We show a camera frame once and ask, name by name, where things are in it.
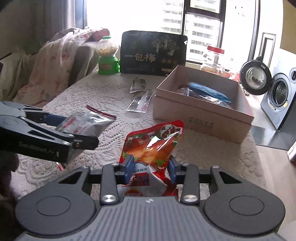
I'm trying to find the clear dark snack packet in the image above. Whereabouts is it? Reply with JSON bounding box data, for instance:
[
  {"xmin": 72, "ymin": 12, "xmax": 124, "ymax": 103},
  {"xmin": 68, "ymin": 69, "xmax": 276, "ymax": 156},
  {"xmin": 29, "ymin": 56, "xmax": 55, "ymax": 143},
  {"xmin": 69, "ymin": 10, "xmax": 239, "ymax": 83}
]
[{"xmin": 177, "ymin": 87, "xmax": 233, "ymax": 109}]

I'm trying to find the green candy dispenser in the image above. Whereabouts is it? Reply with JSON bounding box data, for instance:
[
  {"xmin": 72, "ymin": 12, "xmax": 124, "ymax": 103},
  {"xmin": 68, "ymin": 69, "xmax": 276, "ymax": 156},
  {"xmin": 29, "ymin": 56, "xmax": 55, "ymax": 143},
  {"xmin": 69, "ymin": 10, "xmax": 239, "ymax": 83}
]
[{"xmin": 96, "ymin": 36, "xmax": 120, "ymax": 76}]

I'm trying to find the grey washing machine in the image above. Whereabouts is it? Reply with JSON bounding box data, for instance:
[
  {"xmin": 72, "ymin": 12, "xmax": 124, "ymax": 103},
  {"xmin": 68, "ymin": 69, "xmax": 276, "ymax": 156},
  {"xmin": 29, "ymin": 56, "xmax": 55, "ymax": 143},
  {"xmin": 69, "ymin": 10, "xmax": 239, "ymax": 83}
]
[{"xmin": 239, "ymin": 57, "xmax": 296, "ymax": 132}]

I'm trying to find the white packet with red edge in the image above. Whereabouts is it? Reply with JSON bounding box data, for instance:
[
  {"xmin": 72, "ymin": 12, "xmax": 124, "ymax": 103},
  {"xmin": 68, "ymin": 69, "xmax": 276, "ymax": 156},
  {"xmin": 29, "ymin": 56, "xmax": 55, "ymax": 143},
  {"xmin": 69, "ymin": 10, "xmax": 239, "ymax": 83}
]
[{"xmin": 55, "ymin": 105, "xmax": 116, "ymax": 138}]

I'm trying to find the large black snack bag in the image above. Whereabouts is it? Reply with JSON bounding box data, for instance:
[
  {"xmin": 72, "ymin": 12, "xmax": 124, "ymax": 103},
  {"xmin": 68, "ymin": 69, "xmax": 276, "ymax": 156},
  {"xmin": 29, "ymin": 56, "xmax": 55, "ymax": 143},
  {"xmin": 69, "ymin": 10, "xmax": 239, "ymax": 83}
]
[{"xmin": 120, "ymin": 31, "xmax": 188, "ymax": 77}]

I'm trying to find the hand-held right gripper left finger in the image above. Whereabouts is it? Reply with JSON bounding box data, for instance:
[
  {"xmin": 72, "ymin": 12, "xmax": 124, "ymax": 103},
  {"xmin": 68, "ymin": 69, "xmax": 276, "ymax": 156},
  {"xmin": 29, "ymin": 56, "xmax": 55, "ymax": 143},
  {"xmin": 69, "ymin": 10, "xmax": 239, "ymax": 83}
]
[{"xmin": 57, "ymin": 155, "xmax": 135, "ymax": 206}]

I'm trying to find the brown cardboard box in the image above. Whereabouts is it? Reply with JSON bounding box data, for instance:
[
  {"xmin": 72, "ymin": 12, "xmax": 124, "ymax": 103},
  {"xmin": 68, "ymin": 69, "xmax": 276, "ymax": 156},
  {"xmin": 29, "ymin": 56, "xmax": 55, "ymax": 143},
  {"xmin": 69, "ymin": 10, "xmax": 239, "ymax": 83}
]
[{"xmin": 153, "ymin": 65, "xmax": 255, "ymax": 144}]

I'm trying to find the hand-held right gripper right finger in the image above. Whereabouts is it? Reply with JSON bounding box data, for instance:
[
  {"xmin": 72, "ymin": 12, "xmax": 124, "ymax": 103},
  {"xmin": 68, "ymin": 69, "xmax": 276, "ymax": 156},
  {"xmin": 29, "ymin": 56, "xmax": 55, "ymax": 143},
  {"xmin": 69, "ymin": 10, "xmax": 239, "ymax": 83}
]
[{"xmin": 168, "ymin": 156, "xmax": 243, "ymax": 206}]

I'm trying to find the red chicken snack packet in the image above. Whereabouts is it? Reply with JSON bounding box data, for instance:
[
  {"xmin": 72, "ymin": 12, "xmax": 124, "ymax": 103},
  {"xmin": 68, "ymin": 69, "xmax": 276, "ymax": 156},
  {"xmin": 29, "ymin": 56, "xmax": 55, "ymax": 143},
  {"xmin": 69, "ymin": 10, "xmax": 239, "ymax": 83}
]
[{"xmin": 118, "ymin": 120, "xmax": 185, "ymax": 197}]

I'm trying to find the clear jar with red lid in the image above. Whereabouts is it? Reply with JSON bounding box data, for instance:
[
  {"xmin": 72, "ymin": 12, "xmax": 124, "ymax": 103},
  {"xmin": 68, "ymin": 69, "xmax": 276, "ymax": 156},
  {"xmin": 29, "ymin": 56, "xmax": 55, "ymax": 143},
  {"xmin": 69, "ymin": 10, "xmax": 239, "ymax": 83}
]
[{"xmin": 201, "ymin": 45, "xmax": 225, "ymax": 73}]

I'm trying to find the grey curtain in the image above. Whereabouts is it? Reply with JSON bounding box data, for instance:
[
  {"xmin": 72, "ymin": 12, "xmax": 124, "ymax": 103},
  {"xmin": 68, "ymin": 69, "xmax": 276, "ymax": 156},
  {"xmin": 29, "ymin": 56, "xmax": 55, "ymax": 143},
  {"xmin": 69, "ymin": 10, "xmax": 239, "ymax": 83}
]
[{"xmin": 30, "ymin": 0, "xmax": 88, "ymax": 47}]

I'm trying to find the black window frame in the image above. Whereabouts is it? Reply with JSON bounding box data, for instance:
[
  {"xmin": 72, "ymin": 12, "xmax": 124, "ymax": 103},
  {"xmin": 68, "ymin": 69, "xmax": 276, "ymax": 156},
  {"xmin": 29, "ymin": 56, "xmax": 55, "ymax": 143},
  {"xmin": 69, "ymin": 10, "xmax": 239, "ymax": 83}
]
[{"xmin": 181, "ymin": 0, "xmax": 260, "ymax": 66}]

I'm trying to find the blue snack packet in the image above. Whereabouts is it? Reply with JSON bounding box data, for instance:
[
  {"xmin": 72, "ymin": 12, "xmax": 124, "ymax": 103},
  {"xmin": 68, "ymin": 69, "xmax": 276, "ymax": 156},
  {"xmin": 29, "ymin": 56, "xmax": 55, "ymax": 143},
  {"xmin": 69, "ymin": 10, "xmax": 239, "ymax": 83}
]
[{"xmin": 188, "ymin": 82, "xmax": 232, "ymax": 103}]

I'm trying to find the floral blanket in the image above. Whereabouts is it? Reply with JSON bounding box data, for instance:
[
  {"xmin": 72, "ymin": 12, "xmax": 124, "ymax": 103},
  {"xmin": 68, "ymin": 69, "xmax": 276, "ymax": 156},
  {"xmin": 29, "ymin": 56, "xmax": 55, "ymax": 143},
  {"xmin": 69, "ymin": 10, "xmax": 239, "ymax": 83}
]
[{"xmin": 14, "ymin": 27, "xmax": 110, "ymax": 108}]

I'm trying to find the long clear sachet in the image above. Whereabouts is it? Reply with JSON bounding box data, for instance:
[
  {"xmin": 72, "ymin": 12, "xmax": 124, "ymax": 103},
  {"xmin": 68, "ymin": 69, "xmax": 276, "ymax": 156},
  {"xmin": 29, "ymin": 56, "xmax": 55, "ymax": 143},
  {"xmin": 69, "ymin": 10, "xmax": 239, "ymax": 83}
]
[{"xmin": 125, "ymin": 90, "xmax": 156, "ymax": 113}]

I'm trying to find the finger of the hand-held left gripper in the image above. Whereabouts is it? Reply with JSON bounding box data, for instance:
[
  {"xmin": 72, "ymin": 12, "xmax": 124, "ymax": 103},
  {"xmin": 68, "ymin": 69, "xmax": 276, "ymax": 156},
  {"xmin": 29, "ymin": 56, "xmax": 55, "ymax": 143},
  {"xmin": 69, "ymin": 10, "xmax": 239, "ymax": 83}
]
[
  {"xmin": 23, "ymin": 104, "xmax": 68, "ymax": 132},
  {"xmin": 28, "ymin": 120, "xmax": 100, "ymax": 150}
]

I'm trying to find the small clear sachet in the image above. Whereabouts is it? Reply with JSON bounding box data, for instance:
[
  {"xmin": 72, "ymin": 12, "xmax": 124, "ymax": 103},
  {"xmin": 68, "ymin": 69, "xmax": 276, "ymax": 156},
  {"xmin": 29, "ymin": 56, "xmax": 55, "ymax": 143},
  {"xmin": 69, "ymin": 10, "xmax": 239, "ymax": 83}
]
[{"xmin": 129, "ymin": 78, "xmax": 147, "ymax": 93}]

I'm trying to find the beige cloth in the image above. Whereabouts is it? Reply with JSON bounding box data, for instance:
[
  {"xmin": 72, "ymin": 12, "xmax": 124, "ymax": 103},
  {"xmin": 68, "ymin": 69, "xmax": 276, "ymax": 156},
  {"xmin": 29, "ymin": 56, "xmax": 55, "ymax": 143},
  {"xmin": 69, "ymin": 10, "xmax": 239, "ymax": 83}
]
[{"xmin": 0, "ymin": 52, "xmax": 30, "ymax": 102}]

